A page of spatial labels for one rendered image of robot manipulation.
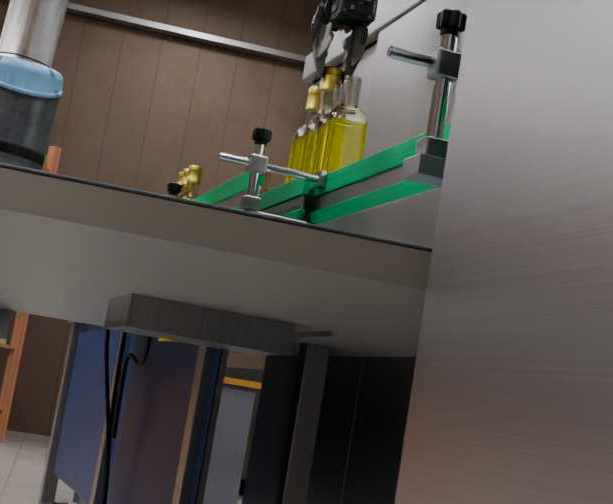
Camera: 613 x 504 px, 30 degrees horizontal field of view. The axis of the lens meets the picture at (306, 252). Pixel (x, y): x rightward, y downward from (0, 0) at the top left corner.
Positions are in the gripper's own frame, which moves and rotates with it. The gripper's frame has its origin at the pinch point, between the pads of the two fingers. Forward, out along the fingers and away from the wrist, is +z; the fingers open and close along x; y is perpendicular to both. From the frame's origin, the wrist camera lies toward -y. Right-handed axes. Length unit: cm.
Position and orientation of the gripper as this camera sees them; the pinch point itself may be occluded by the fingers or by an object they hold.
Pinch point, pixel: (331, 74)
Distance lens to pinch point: 199.9
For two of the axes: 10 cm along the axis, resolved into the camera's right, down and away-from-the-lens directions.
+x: 9.3, 2.0, 3.2
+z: -1.6, 9.8, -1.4
